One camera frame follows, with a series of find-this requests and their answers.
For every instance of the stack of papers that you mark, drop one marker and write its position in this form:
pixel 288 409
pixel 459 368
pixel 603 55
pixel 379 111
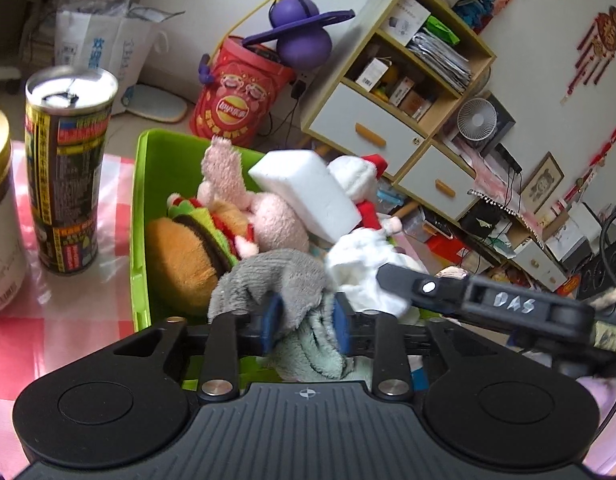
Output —
pixel 440 57

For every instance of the wooden picture frame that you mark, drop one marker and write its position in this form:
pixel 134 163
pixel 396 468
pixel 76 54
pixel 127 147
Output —
pixel 542 182

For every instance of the white floor scale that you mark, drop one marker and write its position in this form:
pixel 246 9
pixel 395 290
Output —
pixel 152 105

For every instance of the pink plush toy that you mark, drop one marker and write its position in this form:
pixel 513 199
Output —
pixel 273 217

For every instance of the santa plush toy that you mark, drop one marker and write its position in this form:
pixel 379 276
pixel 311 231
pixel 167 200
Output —
pixel 360 177

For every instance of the grey plush towel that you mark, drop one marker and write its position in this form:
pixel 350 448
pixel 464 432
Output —
pixel 288 280

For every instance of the gold lid snack jar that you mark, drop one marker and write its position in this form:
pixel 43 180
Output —
pixel 0 230

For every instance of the red knot wall ornament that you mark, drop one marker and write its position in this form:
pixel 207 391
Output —
pixel 598 42

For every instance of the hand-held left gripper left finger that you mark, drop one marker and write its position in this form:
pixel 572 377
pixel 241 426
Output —
pixel 273 320

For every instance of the person's right hand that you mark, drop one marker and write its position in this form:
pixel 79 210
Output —
pixel 605 420

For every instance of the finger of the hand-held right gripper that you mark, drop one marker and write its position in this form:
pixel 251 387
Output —
pixel 488 305

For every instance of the burger plush toy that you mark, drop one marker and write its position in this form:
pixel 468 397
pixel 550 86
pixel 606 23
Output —
pixel 182 255

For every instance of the red checkered tablecloth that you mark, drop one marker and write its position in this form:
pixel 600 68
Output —
pixel 62 320

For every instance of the small white desk fan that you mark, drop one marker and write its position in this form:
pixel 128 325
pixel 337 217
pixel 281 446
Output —
pixel 477 120

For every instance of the purple hopper ball toy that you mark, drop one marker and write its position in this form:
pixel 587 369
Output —
pixel 300 35

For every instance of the tall drink can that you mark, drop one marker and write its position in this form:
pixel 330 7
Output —
pixel 70 175

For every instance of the plush doll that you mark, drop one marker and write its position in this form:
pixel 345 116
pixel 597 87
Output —
pixel 358 265

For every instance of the black picture frame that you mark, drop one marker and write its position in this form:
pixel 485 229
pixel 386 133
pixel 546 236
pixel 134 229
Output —
pixel 503 117

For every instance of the tall wooden shelf cabinet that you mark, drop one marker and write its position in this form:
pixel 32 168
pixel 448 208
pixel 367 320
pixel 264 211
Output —
pixel 383 125

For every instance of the low wooden drawer cabinet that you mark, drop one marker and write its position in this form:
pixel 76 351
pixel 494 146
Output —
pixel 438 180

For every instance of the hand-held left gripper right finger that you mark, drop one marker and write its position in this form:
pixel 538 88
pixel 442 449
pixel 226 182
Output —
pixel 341 325

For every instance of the white paper bag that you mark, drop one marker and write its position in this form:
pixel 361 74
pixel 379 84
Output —
pixel 102 35

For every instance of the white cardboard box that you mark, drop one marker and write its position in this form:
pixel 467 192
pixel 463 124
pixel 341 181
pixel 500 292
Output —
pixel 405 17

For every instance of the red snack bucket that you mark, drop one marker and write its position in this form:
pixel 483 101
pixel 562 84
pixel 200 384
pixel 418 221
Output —
pixel 237 105

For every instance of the green plastic bin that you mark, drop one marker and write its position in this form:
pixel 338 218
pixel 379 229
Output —
pixel 140 240

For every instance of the white foam sponge block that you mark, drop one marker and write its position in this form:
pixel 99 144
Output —
pixel 308 190

